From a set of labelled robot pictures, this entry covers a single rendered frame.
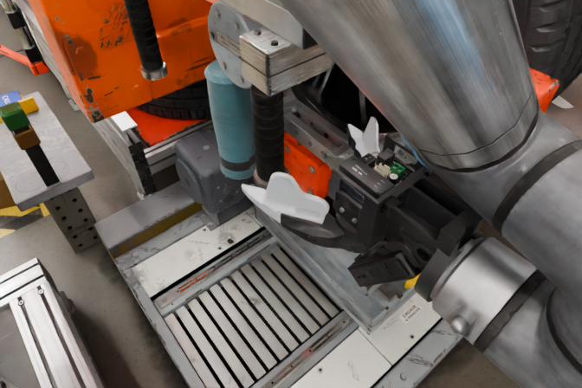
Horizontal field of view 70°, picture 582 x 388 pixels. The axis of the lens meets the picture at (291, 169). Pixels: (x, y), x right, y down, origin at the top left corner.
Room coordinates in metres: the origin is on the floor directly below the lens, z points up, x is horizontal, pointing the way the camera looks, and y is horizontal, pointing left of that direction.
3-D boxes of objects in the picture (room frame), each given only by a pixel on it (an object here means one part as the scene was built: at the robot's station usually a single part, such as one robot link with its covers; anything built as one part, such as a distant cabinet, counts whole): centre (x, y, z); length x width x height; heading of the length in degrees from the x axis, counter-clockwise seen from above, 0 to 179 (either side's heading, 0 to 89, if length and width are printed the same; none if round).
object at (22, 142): (0.66, 0.55, 0.59); 0.04 x 0.04 x 0.04; 39
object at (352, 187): (0.23, -0.10, 0.86); 0.12 x 0.08 x 0.09; 39
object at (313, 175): (0.68, -0.08, 0.48); 0.16 x 0.12 x 0.17; 129
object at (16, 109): (0.66, 0.55, 0.64); 0.04 x 0.04 x 0.04; 39
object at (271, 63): (0.40, 0.00, 0.93); 0.09 x 0.05 x 0.05; 129
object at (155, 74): (0.64, 0.24, 0.83); 0.04 x 0.04 x 0.16
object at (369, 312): (0.77, -0.18, 0.13); 0.50 x 0.36 x 0.10; 39
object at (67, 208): (0.84, 0.69, 0.21); 0.10 x 0.10 x 0.42; 39
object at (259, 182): (0.38, 0.03, 0.83); 0.04 x 0.04 x 0.16
